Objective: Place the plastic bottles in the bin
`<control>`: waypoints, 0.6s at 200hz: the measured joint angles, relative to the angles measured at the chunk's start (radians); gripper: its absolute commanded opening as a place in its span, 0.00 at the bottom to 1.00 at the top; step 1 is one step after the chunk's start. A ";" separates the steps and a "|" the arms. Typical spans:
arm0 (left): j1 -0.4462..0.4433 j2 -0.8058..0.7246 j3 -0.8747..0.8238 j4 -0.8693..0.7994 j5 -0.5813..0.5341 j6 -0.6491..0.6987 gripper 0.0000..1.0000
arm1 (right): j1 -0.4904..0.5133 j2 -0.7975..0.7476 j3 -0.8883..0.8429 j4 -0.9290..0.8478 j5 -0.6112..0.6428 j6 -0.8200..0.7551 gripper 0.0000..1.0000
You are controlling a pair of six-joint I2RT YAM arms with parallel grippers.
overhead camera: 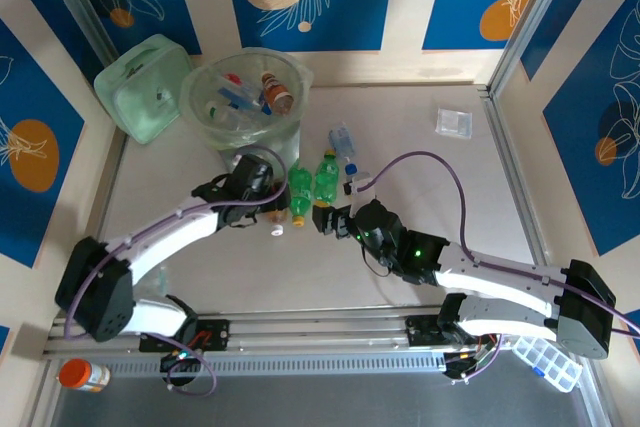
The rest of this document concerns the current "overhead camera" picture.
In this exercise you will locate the red orange label bottle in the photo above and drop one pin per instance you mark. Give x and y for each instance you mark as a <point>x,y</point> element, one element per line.
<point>275,217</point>

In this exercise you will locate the brown orange label bottle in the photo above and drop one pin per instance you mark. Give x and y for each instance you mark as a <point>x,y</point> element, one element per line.
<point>275,94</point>

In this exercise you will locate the orange cap pill bottle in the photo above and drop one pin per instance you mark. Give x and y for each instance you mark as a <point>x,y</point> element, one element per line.
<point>85,375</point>

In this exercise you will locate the grey metal panel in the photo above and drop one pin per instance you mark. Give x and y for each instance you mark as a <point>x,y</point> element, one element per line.
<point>320,407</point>

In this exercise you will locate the clear bottle green label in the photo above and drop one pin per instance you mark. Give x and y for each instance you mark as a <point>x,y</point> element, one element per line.
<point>162,279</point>

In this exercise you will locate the slim white label bottle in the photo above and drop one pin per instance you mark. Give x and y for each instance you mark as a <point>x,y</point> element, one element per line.
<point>216,110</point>

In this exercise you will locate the clear compartment organizer box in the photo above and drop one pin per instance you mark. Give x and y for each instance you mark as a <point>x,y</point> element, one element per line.
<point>550,364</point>

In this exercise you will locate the aluminium table edge rail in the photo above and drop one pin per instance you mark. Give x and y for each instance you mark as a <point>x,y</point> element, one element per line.
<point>114,172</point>
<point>520,182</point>

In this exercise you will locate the green plastic bottle yellow cap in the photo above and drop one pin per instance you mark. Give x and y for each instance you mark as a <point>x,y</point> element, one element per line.
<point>300,192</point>
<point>326,179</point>

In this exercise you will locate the mint green lidded case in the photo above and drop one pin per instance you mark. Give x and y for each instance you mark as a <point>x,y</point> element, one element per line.
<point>145,92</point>

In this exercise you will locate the square bottle pale blue label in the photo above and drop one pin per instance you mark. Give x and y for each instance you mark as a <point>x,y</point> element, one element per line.
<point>341,140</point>

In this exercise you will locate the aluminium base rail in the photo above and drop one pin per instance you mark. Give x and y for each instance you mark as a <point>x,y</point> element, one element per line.
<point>320,332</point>

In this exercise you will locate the small clear plastic box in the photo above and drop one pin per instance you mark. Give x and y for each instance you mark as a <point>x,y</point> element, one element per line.
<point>453,122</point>

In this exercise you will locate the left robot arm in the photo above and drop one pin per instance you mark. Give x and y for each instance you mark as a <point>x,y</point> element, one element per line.
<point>165,237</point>

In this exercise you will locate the translucent green bin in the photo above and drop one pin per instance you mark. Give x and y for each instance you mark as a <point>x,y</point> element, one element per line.
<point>295,147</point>

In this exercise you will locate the loose white bottle cap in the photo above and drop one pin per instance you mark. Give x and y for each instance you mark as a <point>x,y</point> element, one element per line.
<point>276,232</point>

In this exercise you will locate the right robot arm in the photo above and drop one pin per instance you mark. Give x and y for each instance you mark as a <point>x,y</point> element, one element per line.
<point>500,272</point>

